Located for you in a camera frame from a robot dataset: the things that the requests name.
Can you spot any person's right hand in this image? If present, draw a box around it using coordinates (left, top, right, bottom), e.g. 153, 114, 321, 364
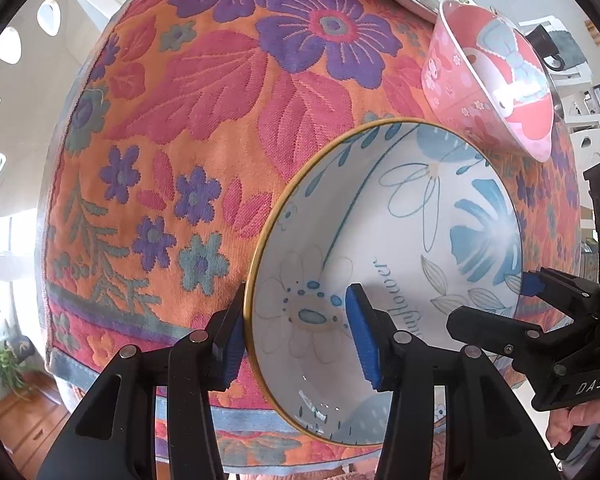
546, 399, 600, 462

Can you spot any pink cartoon print bowl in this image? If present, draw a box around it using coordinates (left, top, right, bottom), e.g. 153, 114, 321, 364
421, 0, 556, 163

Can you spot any blue floral ceramic bowl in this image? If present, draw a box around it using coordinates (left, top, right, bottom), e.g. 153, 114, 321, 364
243, 118, 525, 447

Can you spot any green potted plant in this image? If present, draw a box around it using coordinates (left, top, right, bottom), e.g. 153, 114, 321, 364
0, 324, 33, 402

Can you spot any black mug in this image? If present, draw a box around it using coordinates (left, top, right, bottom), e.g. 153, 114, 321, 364
526, 24, 566, 72

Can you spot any grey cloth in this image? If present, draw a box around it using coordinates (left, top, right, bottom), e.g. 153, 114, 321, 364
555, 29, 589, 62

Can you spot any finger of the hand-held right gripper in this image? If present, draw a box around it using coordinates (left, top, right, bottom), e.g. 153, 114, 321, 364
446, 305, 568, 363
521, 266, 600, 322

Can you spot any orange floral tablecloth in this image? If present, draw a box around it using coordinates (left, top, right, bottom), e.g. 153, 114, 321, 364
40, 0, 582, 477

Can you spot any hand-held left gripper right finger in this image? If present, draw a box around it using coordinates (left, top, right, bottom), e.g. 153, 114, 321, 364
345, 284, 566, 480

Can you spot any white plastic chair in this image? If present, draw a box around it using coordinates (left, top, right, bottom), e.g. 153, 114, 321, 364
570, 112, 600, 173

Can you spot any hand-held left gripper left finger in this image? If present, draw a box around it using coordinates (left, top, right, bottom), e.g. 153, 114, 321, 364
37, 282, 246, 480

